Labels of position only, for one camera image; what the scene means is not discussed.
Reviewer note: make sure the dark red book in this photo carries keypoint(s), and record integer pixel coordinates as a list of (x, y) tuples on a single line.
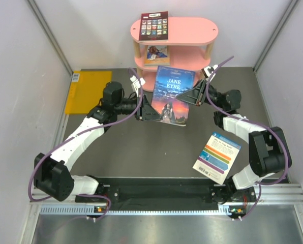
[(154, 26)]

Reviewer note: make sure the white colourful back-cover book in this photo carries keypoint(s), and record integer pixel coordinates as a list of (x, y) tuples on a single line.
[(217, 158)]

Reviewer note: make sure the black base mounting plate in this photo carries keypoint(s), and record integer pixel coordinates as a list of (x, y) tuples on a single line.
[(153, 194)]

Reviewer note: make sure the blue Jane Eyre book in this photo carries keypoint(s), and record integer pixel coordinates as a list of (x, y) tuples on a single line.
[(169, 83)]

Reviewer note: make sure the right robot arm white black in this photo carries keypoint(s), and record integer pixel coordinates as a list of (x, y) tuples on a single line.
[(268, 150)]

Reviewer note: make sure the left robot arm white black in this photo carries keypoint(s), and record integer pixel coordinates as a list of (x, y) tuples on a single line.
[(52, 170)]

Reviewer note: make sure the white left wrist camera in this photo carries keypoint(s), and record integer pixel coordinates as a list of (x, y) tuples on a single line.
[(136, 84)]

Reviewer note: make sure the orange Othello book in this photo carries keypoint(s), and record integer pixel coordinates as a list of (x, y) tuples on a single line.
[(156, 55)]

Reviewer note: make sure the aluminium frame rail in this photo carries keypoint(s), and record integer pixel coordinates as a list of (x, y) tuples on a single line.
[(281, 194)]

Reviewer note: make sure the yellow plastic file folder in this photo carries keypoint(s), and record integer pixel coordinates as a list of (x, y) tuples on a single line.
[(86, 90)]

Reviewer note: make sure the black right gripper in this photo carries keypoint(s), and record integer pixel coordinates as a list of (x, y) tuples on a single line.
[(197, 96)]

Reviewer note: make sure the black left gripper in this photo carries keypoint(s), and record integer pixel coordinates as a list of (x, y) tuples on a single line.
[(147, 113)]

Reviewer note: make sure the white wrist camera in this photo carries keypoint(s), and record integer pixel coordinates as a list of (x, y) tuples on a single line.
[(207, 71), (136, 84)]

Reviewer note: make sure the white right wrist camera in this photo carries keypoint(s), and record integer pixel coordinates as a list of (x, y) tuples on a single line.
[(207, 71)]

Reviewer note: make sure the pink three-tier shelf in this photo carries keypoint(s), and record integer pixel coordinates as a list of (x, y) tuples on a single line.
[(190, 43)]

